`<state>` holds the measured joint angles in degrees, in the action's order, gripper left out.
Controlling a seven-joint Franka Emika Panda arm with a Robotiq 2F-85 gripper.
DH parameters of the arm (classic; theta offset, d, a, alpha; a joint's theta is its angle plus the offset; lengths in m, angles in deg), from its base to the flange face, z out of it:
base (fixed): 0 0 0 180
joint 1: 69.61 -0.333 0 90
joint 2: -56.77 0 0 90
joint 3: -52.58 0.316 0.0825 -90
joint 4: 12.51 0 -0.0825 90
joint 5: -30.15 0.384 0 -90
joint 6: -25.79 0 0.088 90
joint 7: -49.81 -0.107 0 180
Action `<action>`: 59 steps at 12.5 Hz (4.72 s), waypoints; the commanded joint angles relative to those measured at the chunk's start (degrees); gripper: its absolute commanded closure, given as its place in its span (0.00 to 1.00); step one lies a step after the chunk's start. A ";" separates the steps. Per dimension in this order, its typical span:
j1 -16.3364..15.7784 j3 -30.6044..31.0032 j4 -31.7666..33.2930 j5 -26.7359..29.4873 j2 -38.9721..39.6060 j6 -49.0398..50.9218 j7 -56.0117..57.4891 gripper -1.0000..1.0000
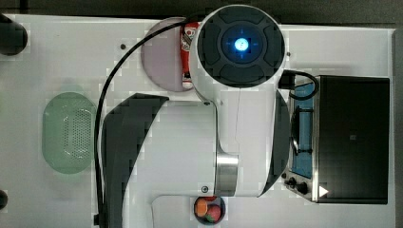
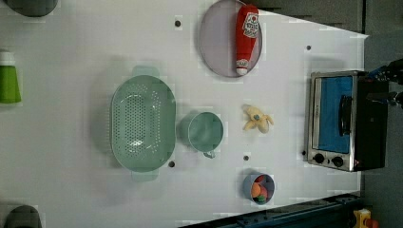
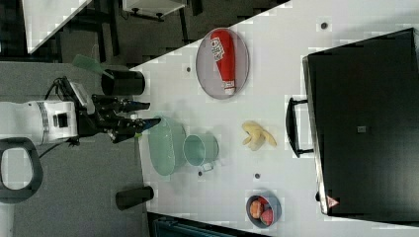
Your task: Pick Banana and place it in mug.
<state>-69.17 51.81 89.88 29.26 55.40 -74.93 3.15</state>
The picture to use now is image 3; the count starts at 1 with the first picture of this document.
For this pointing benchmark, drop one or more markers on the grey fruit bowl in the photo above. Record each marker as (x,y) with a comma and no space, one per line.
(269,200)

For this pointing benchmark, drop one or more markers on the red ketchup bottle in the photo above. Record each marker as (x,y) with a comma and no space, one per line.
(223,52)

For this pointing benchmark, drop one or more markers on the grey round plate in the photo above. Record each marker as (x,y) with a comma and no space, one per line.
(207,71)

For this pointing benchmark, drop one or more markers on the black table clamp post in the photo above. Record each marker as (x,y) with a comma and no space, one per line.
(130,198)

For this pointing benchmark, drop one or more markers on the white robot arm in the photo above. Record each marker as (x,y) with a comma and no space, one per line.
(27,126)

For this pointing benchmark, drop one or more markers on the peeled plush banana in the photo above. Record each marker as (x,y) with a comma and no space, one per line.
(256,135)

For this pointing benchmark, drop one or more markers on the green spatula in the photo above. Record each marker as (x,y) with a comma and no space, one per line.
(90,64)

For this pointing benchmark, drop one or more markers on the orange toy fruit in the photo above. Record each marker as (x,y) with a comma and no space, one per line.
(256,209)

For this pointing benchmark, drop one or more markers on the white side table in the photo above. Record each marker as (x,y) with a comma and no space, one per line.
(43,18)

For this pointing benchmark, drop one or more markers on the black cylindrical cup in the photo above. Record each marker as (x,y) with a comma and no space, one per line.
(122,83)

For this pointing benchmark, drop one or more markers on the black toaster oven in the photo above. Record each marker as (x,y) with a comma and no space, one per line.
(363,110)

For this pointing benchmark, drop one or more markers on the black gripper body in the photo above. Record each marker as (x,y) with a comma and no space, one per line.
(106,119)

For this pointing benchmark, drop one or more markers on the white cabinet with knobs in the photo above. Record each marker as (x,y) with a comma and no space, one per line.
(154,10)

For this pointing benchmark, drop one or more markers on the red toy strawberry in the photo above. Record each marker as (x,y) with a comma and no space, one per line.
(267,217)

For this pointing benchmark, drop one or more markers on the green perforated colander bowl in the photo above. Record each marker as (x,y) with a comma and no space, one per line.
(165,142)

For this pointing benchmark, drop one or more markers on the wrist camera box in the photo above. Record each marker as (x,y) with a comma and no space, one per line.
(83,97)

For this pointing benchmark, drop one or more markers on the light green mug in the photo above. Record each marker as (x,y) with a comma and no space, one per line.
(201,150)

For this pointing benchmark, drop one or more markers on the green white small bottle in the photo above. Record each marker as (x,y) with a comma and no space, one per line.
(134,127)

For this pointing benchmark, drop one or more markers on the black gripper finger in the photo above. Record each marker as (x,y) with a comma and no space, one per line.
(145,124)
(135,106)

